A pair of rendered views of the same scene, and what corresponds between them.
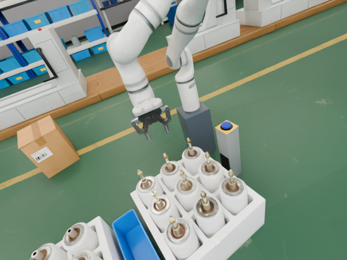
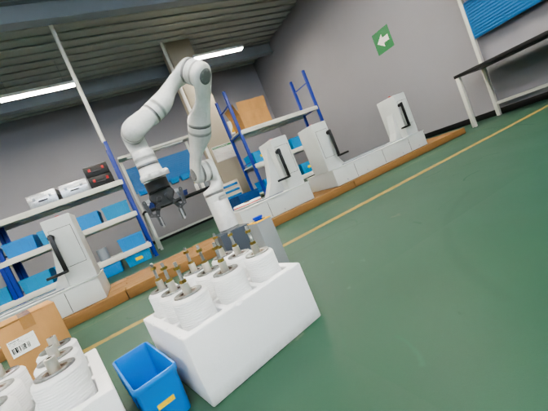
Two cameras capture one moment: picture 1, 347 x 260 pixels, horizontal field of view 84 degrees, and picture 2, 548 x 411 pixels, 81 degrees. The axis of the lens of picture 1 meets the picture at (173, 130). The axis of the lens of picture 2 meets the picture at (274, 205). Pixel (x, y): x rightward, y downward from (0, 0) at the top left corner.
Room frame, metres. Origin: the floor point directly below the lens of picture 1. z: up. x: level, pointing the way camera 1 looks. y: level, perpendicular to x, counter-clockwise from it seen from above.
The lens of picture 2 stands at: (-0.57, 0.00, 0.44)
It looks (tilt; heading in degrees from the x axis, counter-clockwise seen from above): 5 degrees down; 346
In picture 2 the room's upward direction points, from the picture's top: 23 degrees counter-clockwise
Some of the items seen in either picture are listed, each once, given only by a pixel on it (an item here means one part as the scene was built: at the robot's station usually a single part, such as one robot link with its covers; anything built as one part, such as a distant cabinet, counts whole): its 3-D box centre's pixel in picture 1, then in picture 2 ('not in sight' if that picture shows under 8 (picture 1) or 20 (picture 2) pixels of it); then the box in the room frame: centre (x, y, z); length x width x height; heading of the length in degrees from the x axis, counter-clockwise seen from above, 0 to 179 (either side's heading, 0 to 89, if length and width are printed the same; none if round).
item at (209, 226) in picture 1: (210, 220); (238, 299); (0.35, -0.03, 0.16); 0.10 x 0.10 x 0.18
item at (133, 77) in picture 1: (127, 62); (138, 144); (0.57, 0.06, 0.71); 0.09 x 0.07 x 0.15; 13
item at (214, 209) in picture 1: (206, 207); (225, 271); (0.35, -0.03, 0.25); 0.08 x 0.08 x 0.01
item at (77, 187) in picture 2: not in sight; (75, 190); (4.99, 1.42, 1.42); 0.42 x 0.37 x 0.20; 13
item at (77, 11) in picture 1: (81, 7); (117, 211); (5.08, 1.02, 0.90); 0.50 x 0.38 x 0.21; 10
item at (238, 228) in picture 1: (194, 208); (228, 317); (0.46, 0.02, 0.09); 0.39 x 0.39 x 0.18; 22
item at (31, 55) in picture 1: (36, 54); (41, 280); (4.88, 2.31, 0.36); 0.50 x 0.38 x 0.21; 10
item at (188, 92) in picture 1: (188, 94); (222, 212); (0.89, -0.13, 0.39); 0.09 x 0.09 x 0.17; 10
